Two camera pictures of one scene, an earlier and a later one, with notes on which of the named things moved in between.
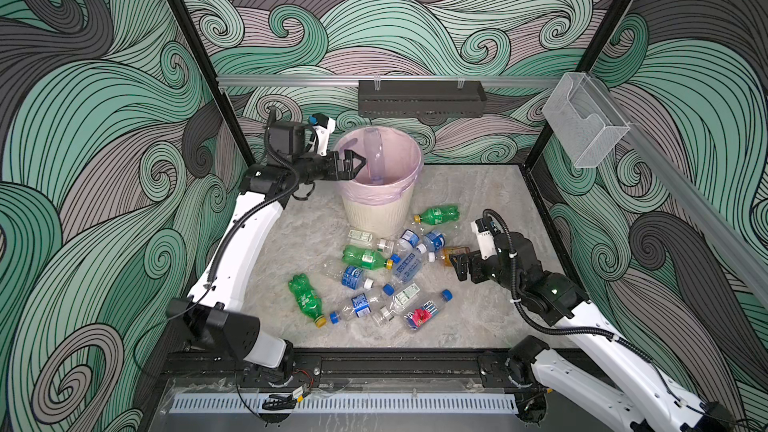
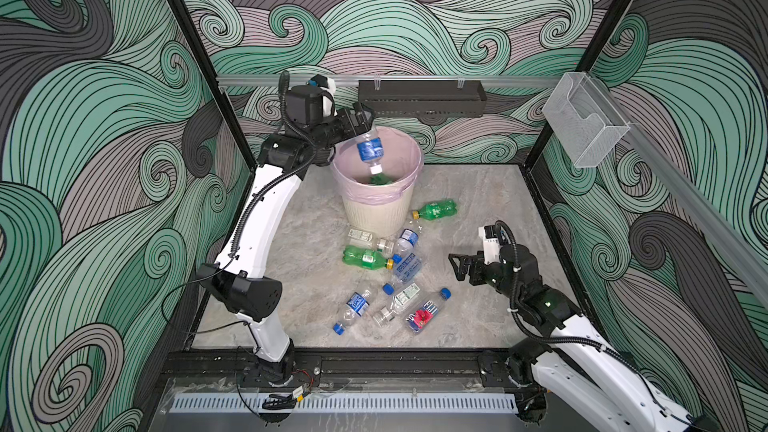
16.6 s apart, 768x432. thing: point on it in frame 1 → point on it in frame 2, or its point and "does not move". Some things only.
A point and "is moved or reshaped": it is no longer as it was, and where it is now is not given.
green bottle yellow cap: [308, 300] → [380, 179]
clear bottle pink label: [421, 315] does not move
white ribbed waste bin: [378, 221] does not move
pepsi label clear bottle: [361, 305] is moved or reshaped
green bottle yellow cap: [366, 258] does not move
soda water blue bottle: [407, 268] does not move
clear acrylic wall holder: [584, 118] does not move
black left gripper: [334, 173] → [359, 126]
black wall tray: [429, 101] does not move
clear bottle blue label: [349, 277] → [371, 150]
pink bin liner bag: [402, 161] does not move
